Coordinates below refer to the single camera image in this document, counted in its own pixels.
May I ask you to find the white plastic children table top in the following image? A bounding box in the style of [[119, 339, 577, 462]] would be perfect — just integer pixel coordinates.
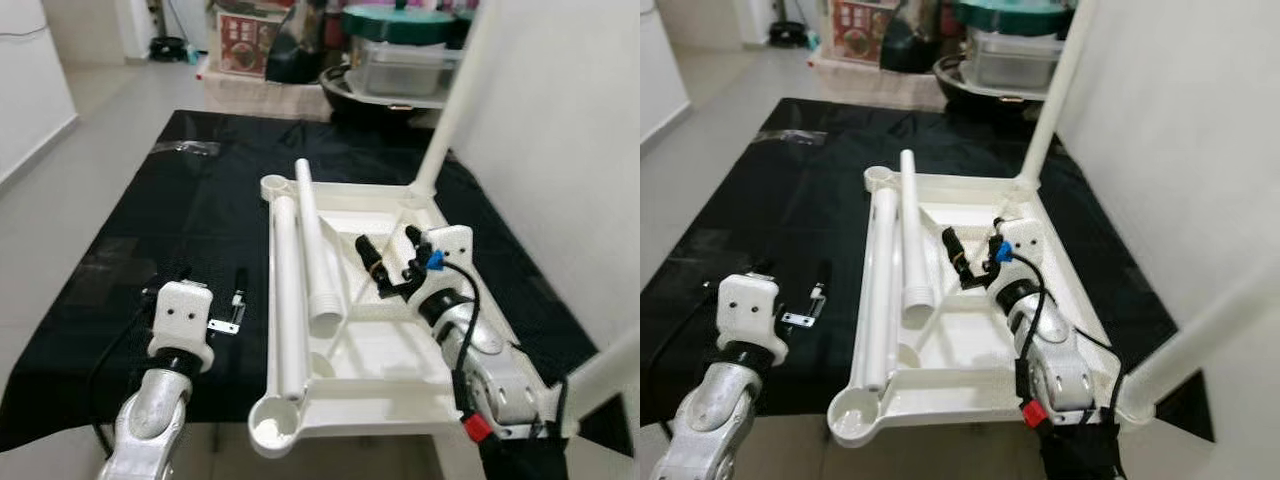
[[828, 165, 1171, 446], [248, 172, 601, 459]]

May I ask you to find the black tablecloth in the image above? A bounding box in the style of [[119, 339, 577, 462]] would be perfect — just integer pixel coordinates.
[[640, 97, 1217, 447], [0, 108, 637, 457]]

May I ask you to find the black wok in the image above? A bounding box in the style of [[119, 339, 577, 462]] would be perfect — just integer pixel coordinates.
[[932, 54, 1053, 117], [319, 64, 447, 127]]

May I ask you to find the clear plastic storage container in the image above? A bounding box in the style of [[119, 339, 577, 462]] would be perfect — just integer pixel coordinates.
[[964, 27, 1077, 92], [349, 37, 464, 102]]

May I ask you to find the beige patterned cloth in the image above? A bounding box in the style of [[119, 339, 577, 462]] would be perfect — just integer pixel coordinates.
[[199, 58, 333, 117], [814, 49, 947, 110]]

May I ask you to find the black plastic bag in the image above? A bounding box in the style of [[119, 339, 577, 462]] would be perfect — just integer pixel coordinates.
[[879, 0, 942, 74], [264, 0, 327, 87]]

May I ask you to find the green pot lid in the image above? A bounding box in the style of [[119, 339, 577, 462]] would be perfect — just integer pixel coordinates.
[[341, 2, 457, 47], [954, 0, 1077, 37]]

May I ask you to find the red printed carton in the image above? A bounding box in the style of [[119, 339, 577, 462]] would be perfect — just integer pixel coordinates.
[[214, 10, 284, 77], [829, 0, 897, 64]]

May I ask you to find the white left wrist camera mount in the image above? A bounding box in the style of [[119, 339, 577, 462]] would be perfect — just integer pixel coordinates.
[[718, 273, 789, 363], [147, 279, 217, 374]]

